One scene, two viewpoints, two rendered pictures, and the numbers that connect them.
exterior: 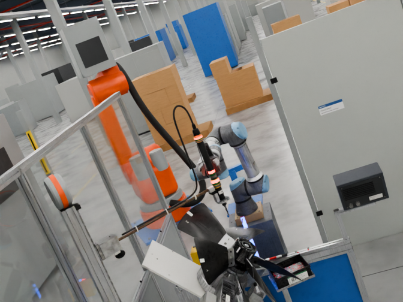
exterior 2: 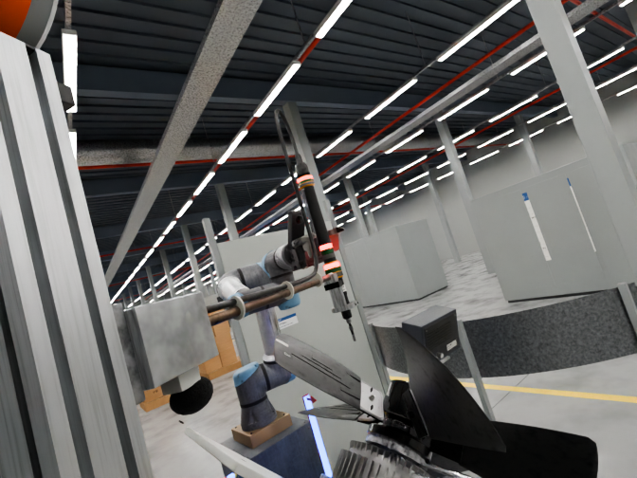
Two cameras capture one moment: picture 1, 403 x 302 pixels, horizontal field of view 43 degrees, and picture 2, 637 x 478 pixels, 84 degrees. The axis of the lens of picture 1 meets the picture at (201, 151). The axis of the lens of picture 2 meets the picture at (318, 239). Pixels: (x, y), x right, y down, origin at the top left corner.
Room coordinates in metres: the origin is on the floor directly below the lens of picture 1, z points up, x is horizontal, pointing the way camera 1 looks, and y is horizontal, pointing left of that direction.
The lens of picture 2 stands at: (1.86, 0.70, 1.56)
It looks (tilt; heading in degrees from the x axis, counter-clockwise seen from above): 5 degrees up; 312
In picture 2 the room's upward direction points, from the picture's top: 17 degrees counter-clockwise
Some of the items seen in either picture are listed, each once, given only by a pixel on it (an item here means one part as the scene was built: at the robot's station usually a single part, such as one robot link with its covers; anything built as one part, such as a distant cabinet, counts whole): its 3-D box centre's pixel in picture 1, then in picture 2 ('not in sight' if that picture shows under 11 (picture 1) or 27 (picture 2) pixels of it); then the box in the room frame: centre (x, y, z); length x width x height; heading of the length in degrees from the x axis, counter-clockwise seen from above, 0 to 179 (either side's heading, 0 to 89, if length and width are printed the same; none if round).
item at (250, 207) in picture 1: (244, 204); (256, 410); (3.23, -0.14, 1.10); 0.15 x 0.15 x 0.10
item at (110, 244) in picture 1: (107, 245); (149, 342); (2.23, 0.57, 1.54); 0.10 x 0.07 x 0.08; 113
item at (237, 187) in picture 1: (240, 188); (250, 381); (3.23, -0.15, 1.21); 0.13 x 0.12 x 0.14; 65
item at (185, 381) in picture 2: (119, 253); (190, 388); (2.25, 0.53, 1.49); 0.05 x 0.04 x 0.05; 113
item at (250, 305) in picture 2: (166, 213); (286, 293); (2.36, 0.27, 1.54); 0.54 x 0.01 x 0.01; 113
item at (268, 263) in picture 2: (214, 153); (277, 262); (2.75, -0.06, 1.64); 0.11 x 0.08 x 0.09; 168
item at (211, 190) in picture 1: (217, 193); (338, 291); (2.48, 0.00, 1.50); 0.09 x 0.07 x 0.10; 113
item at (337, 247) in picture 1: (277, 264); not in sight; (2.81, -0.18, 0.82); 0.90 x 0.04 x 0.08; 78
